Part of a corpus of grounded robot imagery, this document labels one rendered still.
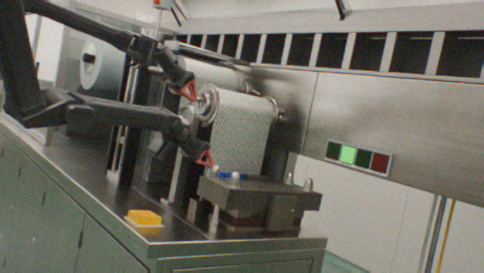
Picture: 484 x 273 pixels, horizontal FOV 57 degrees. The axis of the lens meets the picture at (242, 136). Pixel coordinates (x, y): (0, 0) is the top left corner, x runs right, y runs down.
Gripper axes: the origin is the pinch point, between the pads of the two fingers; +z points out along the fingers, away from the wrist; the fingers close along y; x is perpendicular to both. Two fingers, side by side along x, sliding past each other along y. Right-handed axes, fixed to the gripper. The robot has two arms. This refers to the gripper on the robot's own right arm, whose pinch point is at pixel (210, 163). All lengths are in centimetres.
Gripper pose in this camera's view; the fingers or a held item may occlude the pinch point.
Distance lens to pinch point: 147.2
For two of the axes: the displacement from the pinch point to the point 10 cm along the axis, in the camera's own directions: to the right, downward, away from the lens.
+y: 6.0, 1.7, -7.8
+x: 5.6, -7.9, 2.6
